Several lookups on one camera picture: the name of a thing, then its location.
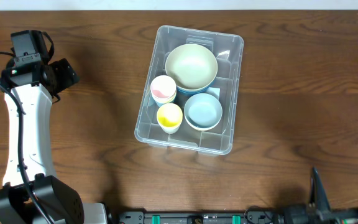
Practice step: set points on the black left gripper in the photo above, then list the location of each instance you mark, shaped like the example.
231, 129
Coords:
66, 73

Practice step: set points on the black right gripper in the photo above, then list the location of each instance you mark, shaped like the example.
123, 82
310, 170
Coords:
343, 214

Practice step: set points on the pink cup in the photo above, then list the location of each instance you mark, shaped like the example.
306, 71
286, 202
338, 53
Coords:
163, 87

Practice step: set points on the yellow cup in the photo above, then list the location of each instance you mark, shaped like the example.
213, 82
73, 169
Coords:
168, 100
169, 115

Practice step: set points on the cream beige bowl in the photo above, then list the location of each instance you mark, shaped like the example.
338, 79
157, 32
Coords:
192, 66

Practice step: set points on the light grey bowl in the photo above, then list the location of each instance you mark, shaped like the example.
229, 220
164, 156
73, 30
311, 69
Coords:
203, 109

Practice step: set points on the light blue cup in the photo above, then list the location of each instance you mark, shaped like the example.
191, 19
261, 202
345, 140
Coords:
160, 103

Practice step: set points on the cream white cup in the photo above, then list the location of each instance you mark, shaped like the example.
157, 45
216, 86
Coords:
170, 128

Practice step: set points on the white bowl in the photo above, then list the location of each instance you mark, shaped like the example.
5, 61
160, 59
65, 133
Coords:
201, 128

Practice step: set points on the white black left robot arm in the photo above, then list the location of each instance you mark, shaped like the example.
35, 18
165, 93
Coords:
31, 191

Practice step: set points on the clear plastic storage container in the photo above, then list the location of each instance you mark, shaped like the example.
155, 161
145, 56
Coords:
228, 49

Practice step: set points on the white paper label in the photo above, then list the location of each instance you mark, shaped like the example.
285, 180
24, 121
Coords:
213, 91

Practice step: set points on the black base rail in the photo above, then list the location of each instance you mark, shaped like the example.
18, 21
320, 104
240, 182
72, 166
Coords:
253, 215

